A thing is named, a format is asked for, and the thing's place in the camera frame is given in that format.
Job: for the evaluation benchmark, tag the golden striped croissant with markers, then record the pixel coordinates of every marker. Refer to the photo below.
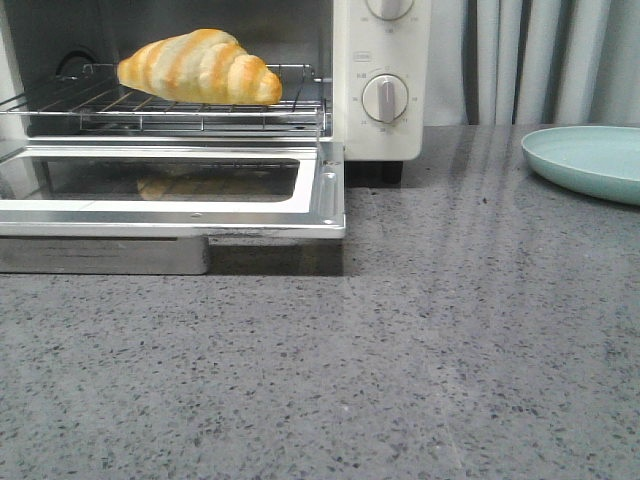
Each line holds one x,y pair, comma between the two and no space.
204,66

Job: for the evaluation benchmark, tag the silver glass oven door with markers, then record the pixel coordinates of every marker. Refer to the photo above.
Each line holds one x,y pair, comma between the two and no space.
156,206

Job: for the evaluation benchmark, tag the lower grey oven knob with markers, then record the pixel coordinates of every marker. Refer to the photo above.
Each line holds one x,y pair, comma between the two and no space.
385,98

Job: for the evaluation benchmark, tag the grey oven knob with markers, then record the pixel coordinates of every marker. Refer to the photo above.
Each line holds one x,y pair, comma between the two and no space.
389,10
385,98

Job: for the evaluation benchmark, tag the white Toshiba toaster oven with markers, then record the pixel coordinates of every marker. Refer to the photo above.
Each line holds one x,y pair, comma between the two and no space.
351,71

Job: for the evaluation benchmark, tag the upper grey oven knob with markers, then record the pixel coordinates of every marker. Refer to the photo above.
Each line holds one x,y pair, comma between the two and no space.
389,10

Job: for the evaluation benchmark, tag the grey curtain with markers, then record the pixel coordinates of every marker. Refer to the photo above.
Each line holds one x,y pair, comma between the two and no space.
533,62

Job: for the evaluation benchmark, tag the light green plate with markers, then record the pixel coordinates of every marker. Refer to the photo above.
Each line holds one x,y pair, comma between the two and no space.
599,161

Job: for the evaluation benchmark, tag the metal wire oven rack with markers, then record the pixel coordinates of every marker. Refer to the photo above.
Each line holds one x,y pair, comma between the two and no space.
90,99

